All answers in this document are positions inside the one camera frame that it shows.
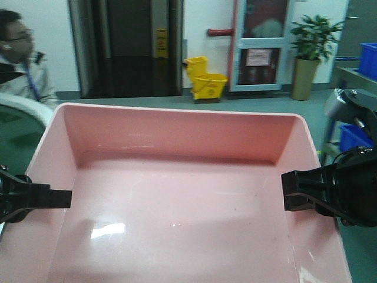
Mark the yellow wet floor sign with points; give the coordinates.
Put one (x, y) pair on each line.
(161, 43)

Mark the fire hose cabinet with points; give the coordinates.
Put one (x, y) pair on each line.
(259, 45)

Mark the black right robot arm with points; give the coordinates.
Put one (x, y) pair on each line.
(353, 108)

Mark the green conveyor belt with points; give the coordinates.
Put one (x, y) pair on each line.
(20, 136)

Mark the potted green plant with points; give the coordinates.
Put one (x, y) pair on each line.
(313, 40)

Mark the white outer conveyor rim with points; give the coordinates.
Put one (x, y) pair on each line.
(37, 110)

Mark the yellow mop bucket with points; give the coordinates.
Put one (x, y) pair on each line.
(205, 87)

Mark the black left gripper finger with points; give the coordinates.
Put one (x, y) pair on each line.
(20, 196)

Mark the dark elevator door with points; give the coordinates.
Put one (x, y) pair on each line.
(114, 44)

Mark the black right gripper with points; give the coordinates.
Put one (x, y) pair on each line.
(354, 176)

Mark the blue crate on cart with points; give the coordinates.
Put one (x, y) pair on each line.
(367, 66)

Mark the man with glasses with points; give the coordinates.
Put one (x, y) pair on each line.
(24, 70)

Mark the pink plastic bin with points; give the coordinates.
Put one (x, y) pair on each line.
(162, 195)

